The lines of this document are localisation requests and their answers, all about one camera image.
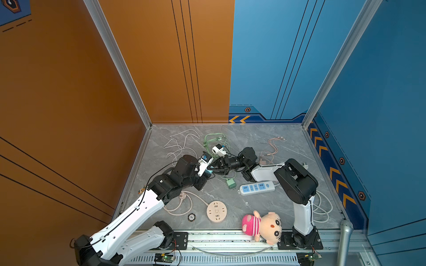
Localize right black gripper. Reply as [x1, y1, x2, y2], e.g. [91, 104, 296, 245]
[209, 156, 248, 177]

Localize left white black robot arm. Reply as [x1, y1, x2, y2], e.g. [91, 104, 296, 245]
[70, 153, 214, 266]

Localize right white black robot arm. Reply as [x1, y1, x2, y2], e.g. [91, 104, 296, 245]
[200, 145, 321, 249]

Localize round pink power socket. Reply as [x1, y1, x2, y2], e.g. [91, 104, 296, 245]
[206, 201, 227, 223]

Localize white blue power strip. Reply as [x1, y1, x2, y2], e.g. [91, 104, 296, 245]
[239, 181, 276, 196]

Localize green charger lower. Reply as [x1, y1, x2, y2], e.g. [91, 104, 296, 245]
[226, 179, 236, 189]

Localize pink plush doll toy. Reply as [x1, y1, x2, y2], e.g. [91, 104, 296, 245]
[242, 211, 282, 246]

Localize left green circuit board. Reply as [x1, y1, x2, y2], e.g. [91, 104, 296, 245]
[153, 253, 177, 266]

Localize green circuit board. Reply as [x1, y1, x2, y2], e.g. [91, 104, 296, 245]
[153, 253, 177, 266]
[296, 253, 322, 266]

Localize right green circuit board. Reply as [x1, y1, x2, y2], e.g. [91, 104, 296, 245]
[296, 253, 322, 266]

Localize silver metal pole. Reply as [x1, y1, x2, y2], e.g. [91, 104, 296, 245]
[336, 219, 353, 266]

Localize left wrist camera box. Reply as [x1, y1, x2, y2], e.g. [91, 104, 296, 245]
[197, 151, 213, 177]

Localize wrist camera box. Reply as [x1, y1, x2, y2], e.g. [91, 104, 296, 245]
[197, 151, 213, 177]
[212, 144, 227, 158]

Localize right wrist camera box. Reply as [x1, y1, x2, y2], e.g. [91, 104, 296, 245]
[212, 144, 227, 158]

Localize white usb cable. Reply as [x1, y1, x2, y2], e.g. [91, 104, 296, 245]
[162, 129, 202, 165]

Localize pink multi-head cable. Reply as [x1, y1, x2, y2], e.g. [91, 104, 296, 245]
[259, 136, 287, 165]

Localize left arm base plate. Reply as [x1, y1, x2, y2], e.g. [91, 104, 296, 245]
[155, 232, 189, 250]

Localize aluminium front rail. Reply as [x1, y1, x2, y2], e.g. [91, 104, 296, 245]
[126, 229, 380, 266]

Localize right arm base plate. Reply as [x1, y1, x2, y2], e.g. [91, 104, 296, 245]
[277, 231, 323, 250]

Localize white power strip cord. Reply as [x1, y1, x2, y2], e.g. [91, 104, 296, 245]
[274, 161, 334, 224]

